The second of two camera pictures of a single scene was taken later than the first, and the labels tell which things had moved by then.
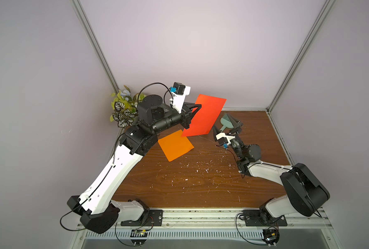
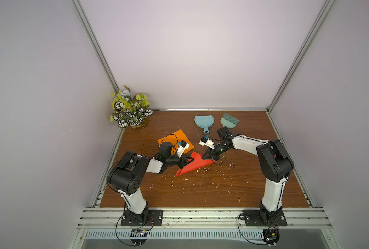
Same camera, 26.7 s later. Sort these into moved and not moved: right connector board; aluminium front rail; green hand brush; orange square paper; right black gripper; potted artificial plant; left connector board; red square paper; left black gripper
Moved: right black gripper; left black gripper; red square paper
Not moved: green hand brush; right connector board; left connector board; orange square paper; aluminium front rail; potted artificial plant
